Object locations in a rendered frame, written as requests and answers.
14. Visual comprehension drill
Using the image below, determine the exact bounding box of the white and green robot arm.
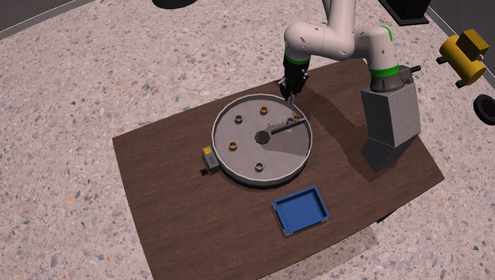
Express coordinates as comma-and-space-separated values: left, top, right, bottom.
283, 0, 421, 93

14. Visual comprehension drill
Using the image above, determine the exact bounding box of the blue rectangular tray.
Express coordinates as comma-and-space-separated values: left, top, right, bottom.
272, 186, 328, 237

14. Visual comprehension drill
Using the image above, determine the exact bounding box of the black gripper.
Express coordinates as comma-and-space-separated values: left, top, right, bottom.
277, 69, 309, 107

